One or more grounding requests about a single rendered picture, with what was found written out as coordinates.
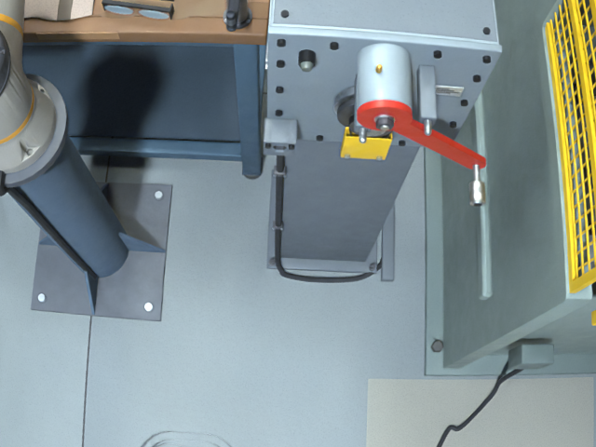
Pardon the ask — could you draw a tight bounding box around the yellow mesh guard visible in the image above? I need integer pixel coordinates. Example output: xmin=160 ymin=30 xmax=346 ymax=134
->
xmin=542 ymin=0 xmax=596 ymax=295

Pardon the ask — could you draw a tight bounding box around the black pedal cable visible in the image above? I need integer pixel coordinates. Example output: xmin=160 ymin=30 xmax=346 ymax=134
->
xmin=434 ymin=366 xmax=523 ymax=447

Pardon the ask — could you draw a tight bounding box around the black feeder cable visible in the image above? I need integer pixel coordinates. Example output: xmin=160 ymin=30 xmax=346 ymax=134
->
xmin=271 ymin=155 xmax=384 ymax=283

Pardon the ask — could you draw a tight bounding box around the yellow box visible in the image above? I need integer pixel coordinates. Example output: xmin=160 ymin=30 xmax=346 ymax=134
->
xmin=340 ymin=127 xmax=393 ymax=162

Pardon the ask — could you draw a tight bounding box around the grey pedal box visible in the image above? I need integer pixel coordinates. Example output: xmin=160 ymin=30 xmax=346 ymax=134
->
xmin=506 ymin=343 xmax=556 ymax=373

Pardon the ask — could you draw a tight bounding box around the red hand crank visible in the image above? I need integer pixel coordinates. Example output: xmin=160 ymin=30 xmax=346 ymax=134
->
xmin=356 ymin=99 xmax=489 ymax=209

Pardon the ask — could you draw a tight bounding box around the beige cardboard box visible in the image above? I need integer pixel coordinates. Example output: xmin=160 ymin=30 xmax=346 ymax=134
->
xmin=22 ymin=0 xmax=96 ymax=23

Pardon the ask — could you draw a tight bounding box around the wooden top blue workbench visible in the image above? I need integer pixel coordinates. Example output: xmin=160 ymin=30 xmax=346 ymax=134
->
xmin=20 ymin=0 xmax=270 ymax=181

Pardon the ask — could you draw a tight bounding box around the grey roll feeder body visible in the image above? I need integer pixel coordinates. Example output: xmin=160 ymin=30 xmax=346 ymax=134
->
xmin=262 ymin=0 xmax=505 ymax=283

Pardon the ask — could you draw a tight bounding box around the black tray with grey discs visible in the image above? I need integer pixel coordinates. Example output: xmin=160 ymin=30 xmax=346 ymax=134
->
xmin=102 ymin=0 xmax=176 ymax=22

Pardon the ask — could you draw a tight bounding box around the beige floor mat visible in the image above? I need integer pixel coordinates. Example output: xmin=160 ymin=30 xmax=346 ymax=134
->
xmin=366 ymin=377 xmax=596 ymax=447

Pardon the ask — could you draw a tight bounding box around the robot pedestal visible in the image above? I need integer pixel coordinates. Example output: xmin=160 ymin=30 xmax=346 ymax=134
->
xmin=0 ymin=139 xmax=174 ymax=323

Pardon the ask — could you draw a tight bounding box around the grey cylinder housing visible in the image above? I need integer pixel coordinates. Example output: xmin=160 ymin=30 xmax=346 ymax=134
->
xmin=355 ymin=43 xmax=416 ymax=137

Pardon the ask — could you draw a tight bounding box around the grey junction box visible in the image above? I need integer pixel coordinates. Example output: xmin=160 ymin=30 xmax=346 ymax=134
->
xmin=263 ymin=117 xmax=300 ymax=157

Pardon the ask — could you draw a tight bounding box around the pale grey press machine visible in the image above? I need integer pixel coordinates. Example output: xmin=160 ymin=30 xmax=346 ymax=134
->
xmin=423 ymin=0 xmax=596 ymax=376

